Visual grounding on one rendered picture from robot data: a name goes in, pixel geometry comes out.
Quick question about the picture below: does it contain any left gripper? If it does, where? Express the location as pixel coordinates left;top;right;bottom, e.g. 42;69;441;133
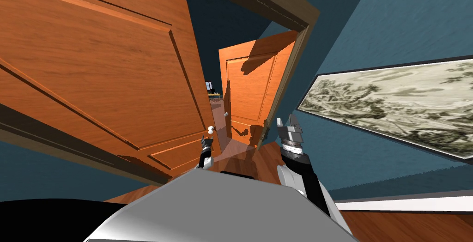
201;134;215;152

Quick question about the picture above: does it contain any large orange wooden door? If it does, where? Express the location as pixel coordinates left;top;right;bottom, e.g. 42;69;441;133
0;0;223;181

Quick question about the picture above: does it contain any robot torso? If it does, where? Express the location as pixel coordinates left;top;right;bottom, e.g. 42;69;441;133
83;168;359;242

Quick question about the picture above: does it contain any black framed landscape picture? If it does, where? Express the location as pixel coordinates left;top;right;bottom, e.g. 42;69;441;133
297;55;473;165

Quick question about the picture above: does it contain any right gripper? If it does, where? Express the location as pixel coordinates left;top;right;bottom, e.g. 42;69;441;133
277;114;305;147

